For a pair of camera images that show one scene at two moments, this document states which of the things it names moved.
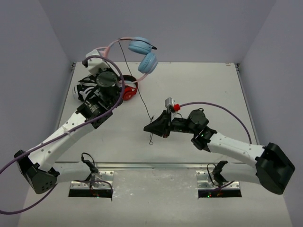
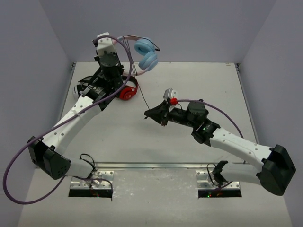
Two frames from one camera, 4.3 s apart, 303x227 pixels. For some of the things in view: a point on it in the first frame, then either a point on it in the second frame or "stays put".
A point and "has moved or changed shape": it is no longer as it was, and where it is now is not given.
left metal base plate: (103, 175) stays put
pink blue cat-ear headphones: (148, 62) has moved or changed shape
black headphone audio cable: (150, 140) to (131, 61)
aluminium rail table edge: (68, 166) stays put
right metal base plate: (204, 182) stays put
